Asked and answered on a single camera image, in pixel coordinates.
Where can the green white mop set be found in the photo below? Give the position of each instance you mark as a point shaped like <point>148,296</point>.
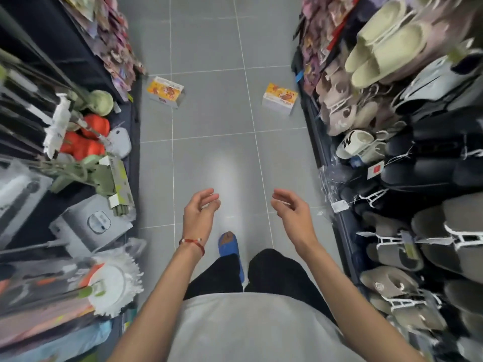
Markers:
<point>102,177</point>

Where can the pink long package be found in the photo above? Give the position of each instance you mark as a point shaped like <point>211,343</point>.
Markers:
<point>45,320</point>

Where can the person's left hand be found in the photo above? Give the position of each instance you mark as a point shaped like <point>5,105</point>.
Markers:
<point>198,218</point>

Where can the black trousers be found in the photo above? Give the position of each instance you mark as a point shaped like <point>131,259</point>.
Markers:
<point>279,275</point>

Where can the person's right forearm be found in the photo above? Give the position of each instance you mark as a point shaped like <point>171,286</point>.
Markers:
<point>358,309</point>

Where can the person's right hand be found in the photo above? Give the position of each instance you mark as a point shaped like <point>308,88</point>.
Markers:
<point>298,222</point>

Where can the person's left forearm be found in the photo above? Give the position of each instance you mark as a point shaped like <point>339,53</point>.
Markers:
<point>158,309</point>

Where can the rack of hanging slippers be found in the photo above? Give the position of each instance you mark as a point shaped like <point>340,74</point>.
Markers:
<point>434,165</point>

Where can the green round mop head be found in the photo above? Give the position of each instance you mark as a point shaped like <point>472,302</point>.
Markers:
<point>100,103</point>

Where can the white round mop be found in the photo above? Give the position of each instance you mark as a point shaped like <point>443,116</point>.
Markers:
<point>113,286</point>

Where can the grey appliance carton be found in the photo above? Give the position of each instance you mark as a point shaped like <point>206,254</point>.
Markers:
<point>83,229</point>

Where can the orange mop part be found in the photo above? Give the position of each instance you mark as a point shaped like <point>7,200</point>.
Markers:
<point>96,126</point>

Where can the white yellow snack box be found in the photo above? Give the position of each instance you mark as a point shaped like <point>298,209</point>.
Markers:
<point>164,90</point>
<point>279,96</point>

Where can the clear plastic bag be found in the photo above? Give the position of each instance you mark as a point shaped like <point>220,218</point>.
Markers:
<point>326,184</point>

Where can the rack of mops and brooms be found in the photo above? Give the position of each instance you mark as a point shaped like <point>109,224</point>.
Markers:
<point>30,90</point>

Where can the strip of colourful hanging packets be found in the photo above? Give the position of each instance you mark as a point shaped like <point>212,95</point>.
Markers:
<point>113,45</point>

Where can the grey shirt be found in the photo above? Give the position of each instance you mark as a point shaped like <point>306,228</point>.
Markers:
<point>256,331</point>

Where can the white paper hang tag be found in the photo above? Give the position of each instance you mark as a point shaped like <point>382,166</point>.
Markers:
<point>339,206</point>

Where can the blue rubber slipper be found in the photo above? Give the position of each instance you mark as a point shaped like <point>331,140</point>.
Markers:
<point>228,246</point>

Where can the white red label tag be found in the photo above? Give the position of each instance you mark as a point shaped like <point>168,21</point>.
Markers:
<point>375,170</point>

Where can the white round mop pad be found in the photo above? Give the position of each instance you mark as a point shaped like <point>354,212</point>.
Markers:
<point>120,143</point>

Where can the light blue long package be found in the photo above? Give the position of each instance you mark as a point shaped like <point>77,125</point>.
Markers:
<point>75,343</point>

